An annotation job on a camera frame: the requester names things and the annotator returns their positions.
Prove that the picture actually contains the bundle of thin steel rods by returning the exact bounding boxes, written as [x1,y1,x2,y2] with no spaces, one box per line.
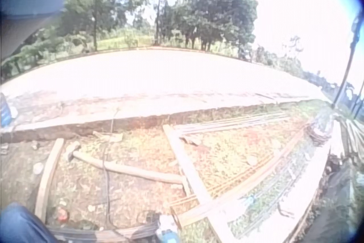
[172,111,291,136]

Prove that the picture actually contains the pale wooden plank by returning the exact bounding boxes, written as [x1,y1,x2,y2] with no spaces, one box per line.
[162,124,237,243]

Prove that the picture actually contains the rusty orange rebar rods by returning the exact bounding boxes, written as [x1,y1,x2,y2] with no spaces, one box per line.
[169,151,287,207]

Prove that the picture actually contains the group of trees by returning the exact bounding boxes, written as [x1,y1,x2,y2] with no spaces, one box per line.
[0,0,307,80]

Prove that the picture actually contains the long brown wooden plank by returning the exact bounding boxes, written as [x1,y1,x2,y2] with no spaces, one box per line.
[169,129,309,228]

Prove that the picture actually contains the white and blue object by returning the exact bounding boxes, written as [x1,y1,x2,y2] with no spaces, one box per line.
[157,214,180,243]

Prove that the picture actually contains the wide white board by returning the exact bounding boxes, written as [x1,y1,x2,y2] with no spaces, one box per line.
[230,119,346,243]

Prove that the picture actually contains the short wooden plank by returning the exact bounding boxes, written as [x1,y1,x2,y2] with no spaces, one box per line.
[34,138,66,223]

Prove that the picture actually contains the bundle of dark rebar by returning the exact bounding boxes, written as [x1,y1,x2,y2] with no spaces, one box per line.
[45,220,160,243]

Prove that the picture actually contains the small red object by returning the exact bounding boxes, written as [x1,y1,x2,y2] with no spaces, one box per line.
[56,208,71,223]

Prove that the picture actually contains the dark utility pole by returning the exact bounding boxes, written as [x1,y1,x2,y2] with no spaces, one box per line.
[330,6,364,110]

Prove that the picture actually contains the pile of wooden sticks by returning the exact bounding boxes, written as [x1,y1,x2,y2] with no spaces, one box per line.
[340,118,364,166]

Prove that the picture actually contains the blue container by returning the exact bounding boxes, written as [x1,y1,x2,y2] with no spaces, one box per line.
[0,92,18,127]

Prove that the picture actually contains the hammer with wooden handle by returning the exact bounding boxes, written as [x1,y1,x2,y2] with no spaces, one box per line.
[66,141,185,185]

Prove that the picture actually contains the thin black cable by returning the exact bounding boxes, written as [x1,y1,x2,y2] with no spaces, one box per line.
[101,108,121,228]

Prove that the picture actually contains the coil of binding wire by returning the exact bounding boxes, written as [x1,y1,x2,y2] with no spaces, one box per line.
[304,122,333,146]

